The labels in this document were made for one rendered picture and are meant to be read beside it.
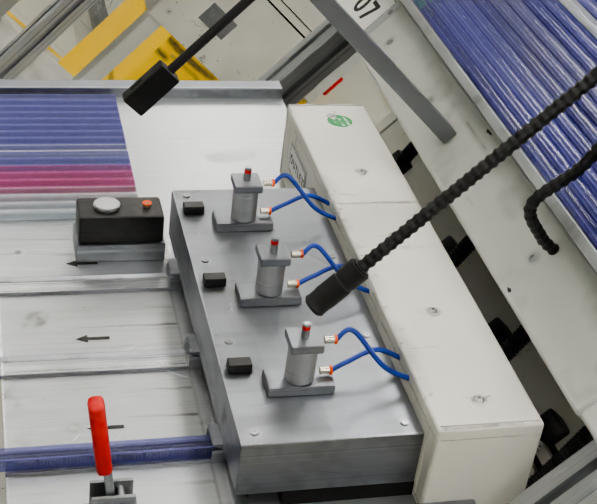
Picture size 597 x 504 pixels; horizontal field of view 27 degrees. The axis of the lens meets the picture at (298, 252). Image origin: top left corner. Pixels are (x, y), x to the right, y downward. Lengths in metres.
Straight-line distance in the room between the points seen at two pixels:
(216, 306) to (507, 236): 0.24
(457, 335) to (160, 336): 0.25
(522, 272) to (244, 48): 1.37
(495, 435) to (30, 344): 0.39
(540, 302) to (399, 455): 0.16
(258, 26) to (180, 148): 0.97
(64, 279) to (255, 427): 0.30
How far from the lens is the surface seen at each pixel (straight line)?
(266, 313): 0.99
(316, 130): 1.22
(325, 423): 0.90
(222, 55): 2.29
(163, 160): 1.31
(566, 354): 0.91
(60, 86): 1.42
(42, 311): 1.08
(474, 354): 0.96
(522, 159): 1.01
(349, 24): 1.06
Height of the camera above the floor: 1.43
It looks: 13 degrees down
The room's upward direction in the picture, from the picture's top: 50 degrees clockwise
